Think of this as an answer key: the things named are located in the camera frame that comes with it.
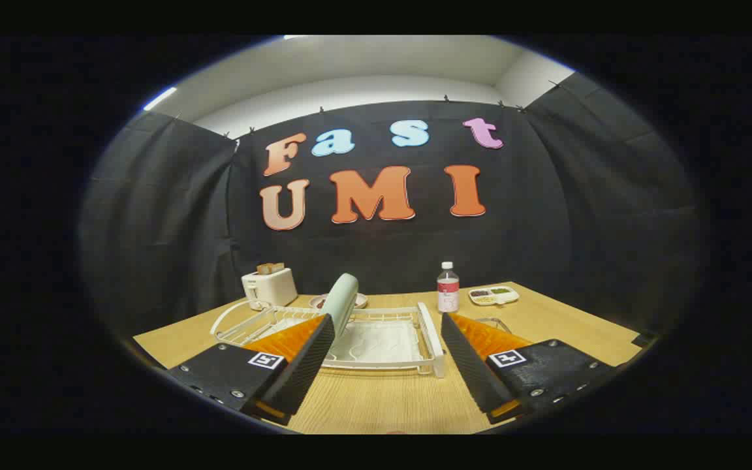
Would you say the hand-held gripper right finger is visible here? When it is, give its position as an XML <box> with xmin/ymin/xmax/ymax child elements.
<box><xmin>440</xmin><ymin>312</ymin><xmax>617</xmax><ymax>425</ymax></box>

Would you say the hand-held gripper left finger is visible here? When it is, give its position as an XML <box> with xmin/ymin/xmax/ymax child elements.
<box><xmin>168</xmin><ymin>314</ymin><xmax>336</xmax><ymax>426</ymax></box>

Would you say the white wire dish rack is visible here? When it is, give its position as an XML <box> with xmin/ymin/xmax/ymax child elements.
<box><xmin>210</xmin><ymin>299</ymin><xmax>447</xmax><ymax>379</ymax></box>

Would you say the pale green plate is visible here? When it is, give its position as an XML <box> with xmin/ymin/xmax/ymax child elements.
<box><xmin>321</xmin><ymin>273</ymin><xmax>360</xmax><ymax>340</ymax></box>

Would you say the small white plate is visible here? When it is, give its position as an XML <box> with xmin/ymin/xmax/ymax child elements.
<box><xmin>309</xmin><ymin>293</ymin><xmax>369</xmax><ymax>310</ymax></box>

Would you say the white divided food tray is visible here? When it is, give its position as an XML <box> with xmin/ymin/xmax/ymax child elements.
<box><xmin>467</xmin><ymin>285</ymin><xmax>520</xmax><ymax>306</ymax></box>

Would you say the clear bottle with red label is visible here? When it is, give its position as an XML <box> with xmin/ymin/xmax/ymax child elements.
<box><xmin>437</xmin><ymin>262</ymin><xmax>460</xmax><ymax>314</ymax></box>

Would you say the white toaster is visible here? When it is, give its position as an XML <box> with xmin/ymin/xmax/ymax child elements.
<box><xmin>242</xmin><ymin>268</ymin><xmax>298</xmax><ymax>311</ymax></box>

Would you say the black backdrop cloth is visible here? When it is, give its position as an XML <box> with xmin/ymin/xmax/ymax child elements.
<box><xmin>79</xmin><ymin>72</ymin><xmax>703</xmax><ymax>340</ymax></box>

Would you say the ceiling light strip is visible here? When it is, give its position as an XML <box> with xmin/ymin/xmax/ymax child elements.
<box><xmin>143</xmin><ymin>86</ymin><xmax>178</xmax><ymax>112</ymax></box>

